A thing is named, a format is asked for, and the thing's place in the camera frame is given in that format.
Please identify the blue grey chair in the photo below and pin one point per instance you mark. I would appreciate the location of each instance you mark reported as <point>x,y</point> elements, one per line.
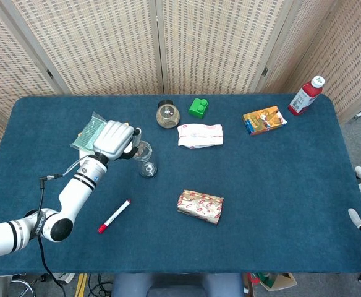
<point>177,286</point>

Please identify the white red paper packet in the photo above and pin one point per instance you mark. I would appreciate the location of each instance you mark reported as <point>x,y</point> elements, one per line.
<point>200,136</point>

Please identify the gold red snack package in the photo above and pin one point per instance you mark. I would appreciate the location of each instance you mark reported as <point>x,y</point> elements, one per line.
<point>200,207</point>

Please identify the teal dustpan in plastic bag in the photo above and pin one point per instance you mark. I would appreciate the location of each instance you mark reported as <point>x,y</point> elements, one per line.
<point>86,136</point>

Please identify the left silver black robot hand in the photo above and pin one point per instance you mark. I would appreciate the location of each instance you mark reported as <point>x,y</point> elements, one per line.
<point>114,140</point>

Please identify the orange blue carton box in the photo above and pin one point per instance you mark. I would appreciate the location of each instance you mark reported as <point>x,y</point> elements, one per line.
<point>264,121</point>

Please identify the round glass jar black lid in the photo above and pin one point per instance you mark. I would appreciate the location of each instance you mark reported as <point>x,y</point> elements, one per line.
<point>168,116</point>

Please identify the clear glass bottle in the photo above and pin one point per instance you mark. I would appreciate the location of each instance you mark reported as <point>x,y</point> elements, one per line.
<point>148,167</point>

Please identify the yellow strip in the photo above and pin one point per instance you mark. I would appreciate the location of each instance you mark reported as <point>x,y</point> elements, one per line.
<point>81,286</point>

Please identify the blue felt table cover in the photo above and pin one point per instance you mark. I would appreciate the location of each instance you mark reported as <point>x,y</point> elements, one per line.
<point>261,191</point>

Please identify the red white marker pen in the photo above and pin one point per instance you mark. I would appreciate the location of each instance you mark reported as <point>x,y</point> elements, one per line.
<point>114,216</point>

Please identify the green building block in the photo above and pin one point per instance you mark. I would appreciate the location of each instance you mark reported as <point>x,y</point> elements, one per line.
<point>198,109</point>

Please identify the white yellow notepad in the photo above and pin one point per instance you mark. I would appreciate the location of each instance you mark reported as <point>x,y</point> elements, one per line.
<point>84,157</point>

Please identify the red juice bottle white cap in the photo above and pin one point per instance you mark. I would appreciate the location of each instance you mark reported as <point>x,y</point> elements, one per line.
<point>304,99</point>

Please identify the cardboard box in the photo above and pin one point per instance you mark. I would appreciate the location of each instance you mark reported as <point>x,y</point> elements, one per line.
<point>276,281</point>

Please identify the woven folding screen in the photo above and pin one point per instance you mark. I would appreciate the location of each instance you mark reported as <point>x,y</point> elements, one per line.
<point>106,46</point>

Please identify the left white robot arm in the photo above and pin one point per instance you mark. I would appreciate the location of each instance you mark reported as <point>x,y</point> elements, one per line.
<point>75,191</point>

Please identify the chrome stool frame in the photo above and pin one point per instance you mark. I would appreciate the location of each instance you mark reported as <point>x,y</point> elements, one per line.
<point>26,286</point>

